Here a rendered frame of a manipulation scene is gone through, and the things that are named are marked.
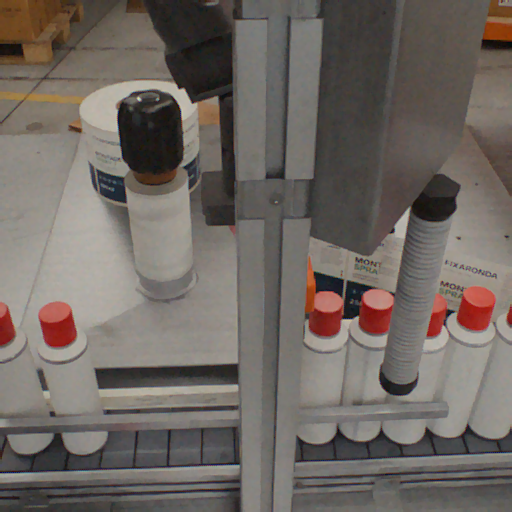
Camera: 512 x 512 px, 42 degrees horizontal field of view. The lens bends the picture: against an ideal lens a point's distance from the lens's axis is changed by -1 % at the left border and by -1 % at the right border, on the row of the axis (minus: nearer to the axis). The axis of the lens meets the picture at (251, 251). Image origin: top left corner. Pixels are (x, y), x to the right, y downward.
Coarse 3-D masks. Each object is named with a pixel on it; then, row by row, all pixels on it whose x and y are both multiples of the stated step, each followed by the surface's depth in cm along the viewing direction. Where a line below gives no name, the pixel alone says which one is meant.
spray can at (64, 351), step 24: (48, 312) 66; (72, 312) 67; (48, 336) 66; (72, 336) 67; (48, 360) 67; (72, 360) 68; (48, 384) 70; (72, 384) 69; (96, 384) 73; (72, 408) 72; (96, 408) 74; (96, 432) 76
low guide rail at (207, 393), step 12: (48, 396) 80; (108, 396) 80; (120, 396) 80; (132, 396) 80; (144, 396) 80; (156, 396) 80; (168, 396) 80; (180, 396) 80; (192, 396) 80; (204, 396) 80; (216, 396) 80; (228, 396) 81; (48, 408) 80
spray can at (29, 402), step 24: (0, 312) 66; (0, 336) 67; (24, 336) 70; (0, 360) 67; (24, 360) 69; (0, 384) 69; (24, 384) 71; (0, 408) 72; (24, 408) 72; (24, 456) 77
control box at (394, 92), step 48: (336, 0) 33; (384, 0) 32; (432, 0) 34; (480, 0) 42; (336, 48) 34; (384, 48) 33; (432, 48) 37; (480, 48) 47; (336, 96) 36; (384, 96) 34; (432, 96) 40; (336, 144) 37; (384, 144) 36; (432, 144) 44; (336, 192) 39; (384, 192) 38; (336, 240) 41
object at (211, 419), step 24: (312, 408) 72; (336, 408) 72; (360, 408) 72; (384, 408) 72; (408, 408) 72; (432, 408) 72; (0, 432) 71; (24, 432) 71; (48, 432) 71; (72, 432) 71
